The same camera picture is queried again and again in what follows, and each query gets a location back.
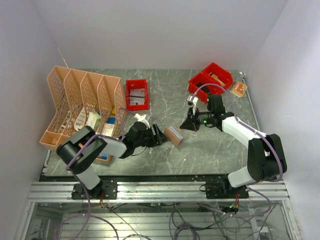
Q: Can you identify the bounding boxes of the red bin front pair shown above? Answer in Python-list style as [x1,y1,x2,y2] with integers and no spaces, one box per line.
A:
[188,72,223,103]

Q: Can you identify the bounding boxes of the white ruler card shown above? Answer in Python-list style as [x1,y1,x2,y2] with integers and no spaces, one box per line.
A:
[73,107,86,132]

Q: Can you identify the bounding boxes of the brown item in bin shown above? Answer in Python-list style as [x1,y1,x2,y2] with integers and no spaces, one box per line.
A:
[209,72,225,87]

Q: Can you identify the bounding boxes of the white credit card stack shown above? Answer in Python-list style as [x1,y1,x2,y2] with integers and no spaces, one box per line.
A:
[128,88,145,106]

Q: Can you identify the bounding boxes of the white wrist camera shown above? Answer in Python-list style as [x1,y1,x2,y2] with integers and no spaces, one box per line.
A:
[187,95,198,113]
[134,113,150,129]

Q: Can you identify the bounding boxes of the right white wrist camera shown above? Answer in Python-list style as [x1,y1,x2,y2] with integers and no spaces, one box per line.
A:
[187,95,198,113]

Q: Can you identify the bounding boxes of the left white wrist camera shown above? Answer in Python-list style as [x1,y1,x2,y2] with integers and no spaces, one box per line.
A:
[134,113,150,129]

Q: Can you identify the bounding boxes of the red bin rear pair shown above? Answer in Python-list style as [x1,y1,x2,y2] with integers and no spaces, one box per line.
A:
[202,62,234,90]

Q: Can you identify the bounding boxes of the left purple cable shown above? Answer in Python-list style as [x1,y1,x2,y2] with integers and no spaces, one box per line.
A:
[54,107,129,240]

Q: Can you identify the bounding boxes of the green white carton box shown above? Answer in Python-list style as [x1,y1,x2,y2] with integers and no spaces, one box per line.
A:
[86,111,102,131]

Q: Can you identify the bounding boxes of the red bin pair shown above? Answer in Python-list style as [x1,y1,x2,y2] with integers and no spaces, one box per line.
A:
[188,72,223,103]
[202,62,234,90]

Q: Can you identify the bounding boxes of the yellow blue toy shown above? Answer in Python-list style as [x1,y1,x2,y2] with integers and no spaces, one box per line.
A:
[106,107,117,125]

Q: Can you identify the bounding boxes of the red bin with cards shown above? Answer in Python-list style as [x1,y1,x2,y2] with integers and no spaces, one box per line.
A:
[125,79,149,111]

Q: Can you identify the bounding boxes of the loose floor cables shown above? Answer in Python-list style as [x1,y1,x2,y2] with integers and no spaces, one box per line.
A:
[99,199,276,240]

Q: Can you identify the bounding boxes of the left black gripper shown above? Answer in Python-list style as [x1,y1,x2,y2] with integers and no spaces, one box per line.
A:
[134,123,170,148]

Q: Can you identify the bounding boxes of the aluminium rail frame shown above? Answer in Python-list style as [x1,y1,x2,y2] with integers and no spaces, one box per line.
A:
[27,181,290,203]

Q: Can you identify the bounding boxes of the brown leather card holder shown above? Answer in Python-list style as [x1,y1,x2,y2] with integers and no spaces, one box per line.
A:
[163,124,186,148]

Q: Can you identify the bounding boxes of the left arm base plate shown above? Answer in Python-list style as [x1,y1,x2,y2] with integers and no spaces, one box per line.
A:
[71,180,118,200]

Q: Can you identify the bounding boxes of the orange spiral notepad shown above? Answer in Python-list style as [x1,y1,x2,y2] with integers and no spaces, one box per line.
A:
[229,81,248,98]

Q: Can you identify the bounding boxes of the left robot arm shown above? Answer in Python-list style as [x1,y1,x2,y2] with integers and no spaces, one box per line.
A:
[56,121,169,200]

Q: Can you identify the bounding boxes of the peach file organizer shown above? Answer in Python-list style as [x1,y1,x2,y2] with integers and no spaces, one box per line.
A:
[40,66,126,151]

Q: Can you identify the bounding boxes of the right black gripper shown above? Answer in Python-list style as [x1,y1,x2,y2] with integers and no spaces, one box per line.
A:
[180,105,214,132]

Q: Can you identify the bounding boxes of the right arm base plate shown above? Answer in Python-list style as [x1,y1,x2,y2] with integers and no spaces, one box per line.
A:
[199,181,249,200]

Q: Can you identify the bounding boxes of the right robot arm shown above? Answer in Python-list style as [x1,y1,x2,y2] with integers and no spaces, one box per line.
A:
[180,94,287,198]

